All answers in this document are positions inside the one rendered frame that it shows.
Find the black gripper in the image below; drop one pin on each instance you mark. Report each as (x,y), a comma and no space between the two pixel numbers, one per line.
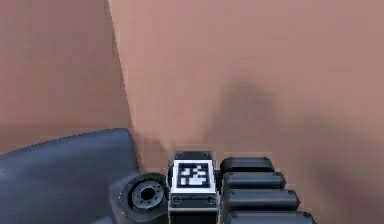
(146,195)

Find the dark blue-grey cushion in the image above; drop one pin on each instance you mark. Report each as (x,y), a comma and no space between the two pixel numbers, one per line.
(60,180)

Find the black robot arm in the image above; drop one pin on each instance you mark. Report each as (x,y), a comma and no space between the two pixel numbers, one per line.
(246,196)

